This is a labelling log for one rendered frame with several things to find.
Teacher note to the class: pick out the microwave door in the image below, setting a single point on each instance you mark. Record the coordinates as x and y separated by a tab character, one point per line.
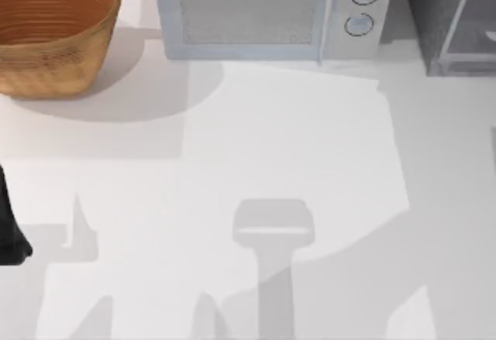
248	11

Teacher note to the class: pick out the pale microwave oven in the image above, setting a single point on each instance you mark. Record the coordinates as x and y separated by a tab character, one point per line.
383	11

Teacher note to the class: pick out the brown woven basket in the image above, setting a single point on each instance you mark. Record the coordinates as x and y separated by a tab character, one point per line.
58	45

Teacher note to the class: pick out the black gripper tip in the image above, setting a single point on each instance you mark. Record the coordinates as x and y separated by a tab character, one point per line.
9	235

